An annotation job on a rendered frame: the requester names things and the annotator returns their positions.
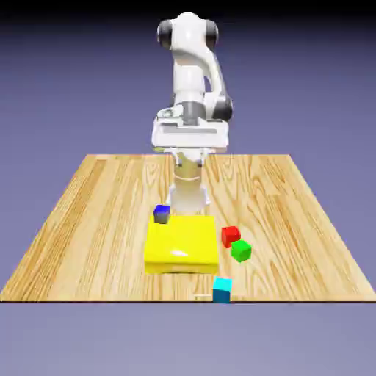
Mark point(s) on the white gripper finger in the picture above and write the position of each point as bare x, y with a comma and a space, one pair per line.
200, 159
178, 158

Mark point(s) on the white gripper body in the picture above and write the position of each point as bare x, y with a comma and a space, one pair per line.
191, 138

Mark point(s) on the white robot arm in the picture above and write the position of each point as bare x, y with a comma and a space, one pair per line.
188, 58

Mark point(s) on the small blue cube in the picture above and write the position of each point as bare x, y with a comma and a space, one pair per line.
162, 213

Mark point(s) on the small red cube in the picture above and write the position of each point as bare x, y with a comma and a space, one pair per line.
230, 236

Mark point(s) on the small green cube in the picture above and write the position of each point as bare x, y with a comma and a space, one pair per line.
241, 250

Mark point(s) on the small cyan cube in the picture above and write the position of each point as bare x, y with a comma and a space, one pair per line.
222, 289

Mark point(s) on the large yellow box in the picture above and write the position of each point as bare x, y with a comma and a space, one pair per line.
181, 243

